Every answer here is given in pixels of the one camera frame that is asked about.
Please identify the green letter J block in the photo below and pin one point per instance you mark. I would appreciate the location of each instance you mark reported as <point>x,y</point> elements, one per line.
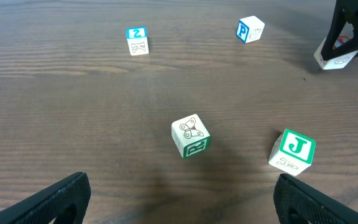
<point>292,152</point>

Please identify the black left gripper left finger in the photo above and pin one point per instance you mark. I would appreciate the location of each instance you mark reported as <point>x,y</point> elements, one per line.
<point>66,201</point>

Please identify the blue number 2 block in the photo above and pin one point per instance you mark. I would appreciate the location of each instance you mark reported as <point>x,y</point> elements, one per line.
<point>137,40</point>

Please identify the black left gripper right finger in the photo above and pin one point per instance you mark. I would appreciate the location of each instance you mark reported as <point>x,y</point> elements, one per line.
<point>296,202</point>

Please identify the green letter R butterfly block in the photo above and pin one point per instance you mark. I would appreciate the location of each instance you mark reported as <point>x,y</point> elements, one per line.
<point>190,136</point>

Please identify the red letter A block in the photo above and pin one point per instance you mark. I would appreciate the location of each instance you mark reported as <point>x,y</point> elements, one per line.
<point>337,62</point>

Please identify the blue letter P block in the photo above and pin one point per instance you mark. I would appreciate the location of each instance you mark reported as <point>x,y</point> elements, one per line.
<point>249,29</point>

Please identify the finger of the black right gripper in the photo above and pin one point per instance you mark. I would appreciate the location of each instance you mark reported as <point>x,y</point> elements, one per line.
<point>345,11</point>

